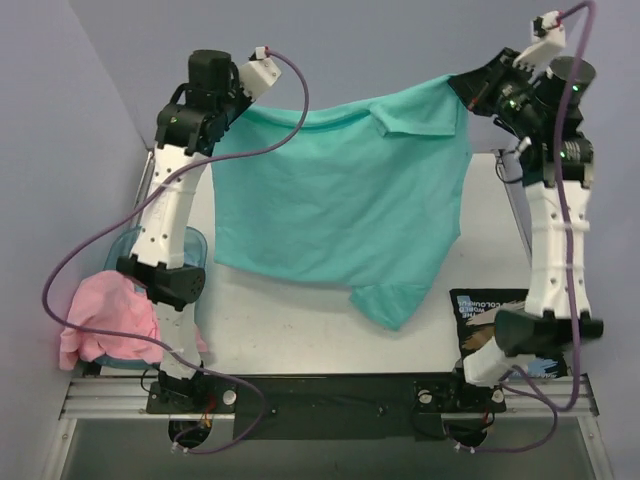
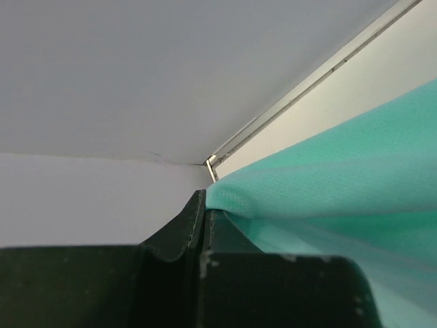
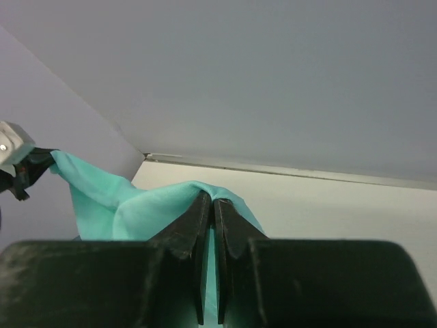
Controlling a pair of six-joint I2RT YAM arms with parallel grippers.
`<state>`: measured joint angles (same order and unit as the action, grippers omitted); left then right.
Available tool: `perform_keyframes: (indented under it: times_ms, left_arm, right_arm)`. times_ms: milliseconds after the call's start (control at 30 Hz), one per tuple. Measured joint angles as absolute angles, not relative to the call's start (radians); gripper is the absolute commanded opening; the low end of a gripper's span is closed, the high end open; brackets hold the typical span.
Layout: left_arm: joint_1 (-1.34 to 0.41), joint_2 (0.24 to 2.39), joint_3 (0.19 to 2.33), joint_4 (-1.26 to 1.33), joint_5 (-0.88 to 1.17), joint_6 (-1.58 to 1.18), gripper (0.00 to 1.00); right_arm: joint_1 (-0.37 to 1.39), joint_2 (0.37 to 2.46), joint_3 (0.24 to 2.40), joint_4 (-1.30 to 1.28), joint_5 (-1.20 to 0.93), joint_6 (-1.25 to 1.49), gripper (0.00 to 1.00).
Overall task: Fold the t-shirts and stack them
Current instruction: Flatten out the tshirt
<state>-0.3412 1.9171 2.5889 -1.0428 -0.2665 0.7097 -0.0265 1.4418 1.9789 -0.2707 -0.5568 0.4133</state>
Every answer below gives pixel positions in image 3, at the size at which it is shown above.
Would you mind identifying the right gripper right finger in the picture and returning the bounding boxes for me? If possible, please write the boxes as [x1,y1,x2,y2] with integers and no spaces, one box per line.
[212,199,268,325]

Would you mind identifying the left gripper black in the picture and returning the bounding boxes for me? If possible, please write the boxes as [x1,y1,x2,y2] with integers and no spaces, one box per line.
[1,148,55,201]

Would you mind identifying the teal t shirt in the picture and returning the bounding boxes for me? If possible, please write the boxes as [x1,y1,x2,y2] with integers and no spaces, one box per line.
[51,150,269,327]

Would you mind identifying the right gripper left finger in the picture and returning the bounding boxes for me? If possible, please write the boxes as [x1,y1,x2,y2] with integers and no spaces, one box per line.
[148,191,211,325]

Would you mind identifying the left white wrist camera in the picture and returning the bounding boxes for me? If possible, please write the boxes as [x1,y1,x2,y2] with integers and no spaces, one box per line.
[1,121,36,176]

